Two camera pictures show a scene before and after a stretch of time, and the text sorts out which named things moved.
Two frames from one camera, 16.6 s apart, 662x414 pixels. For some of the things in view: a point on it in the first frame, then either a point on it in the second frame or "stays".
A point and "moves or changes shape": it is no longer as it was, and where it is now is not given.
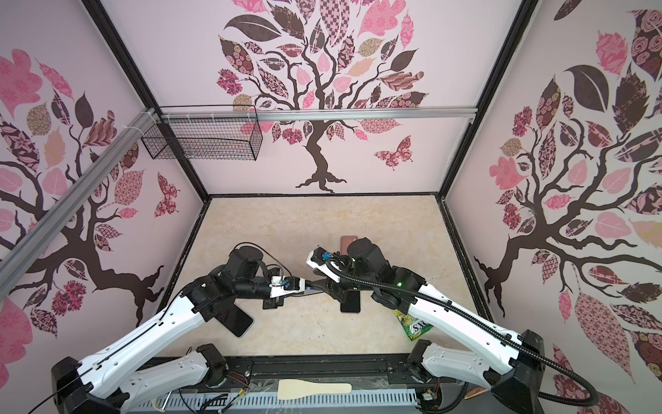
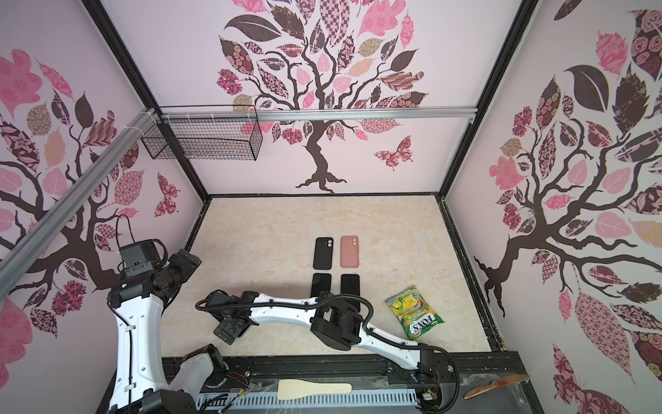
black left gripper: x=273 y=304 to x=187 y=262
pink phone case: x=345 y=241 stays
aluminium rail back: x=315 y=114 stays
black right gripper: x=334 y=290 to x=225 y=328
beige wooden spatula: x=289 y=389 stays
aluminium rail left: x=13 y=258 stays
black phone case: x=317 y=285 moves or changes shape
